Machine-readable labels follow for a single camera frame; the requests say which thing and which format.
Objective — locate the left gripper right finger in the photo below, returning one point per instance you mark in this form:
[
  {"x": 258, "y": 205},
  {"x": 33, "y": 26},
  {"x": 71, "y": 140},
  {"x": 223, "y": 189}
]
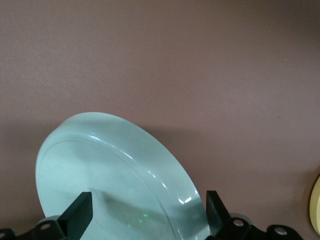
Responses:
[{"x": 217, "y": 220}]

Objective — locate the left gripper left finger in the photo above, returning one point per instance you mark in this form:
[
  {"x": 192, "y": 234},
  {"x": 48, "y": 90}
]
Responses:
[{"x": 75, "y": 217}]

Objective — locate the pale green round plate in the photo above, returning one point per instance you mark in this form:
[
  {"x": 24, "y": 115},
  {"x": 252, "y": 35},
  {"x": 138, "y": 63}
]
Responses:
[{"x": 100, "y": 162}]

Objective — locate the yellow round plate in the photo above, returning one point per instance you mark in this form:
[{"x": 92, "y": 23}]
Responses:
[{"x": 316, "y": 202}]

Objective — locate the brown table cover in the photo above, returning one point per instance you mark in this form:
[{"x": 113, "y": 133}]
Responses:
[{"x": 160, "y": 50}]

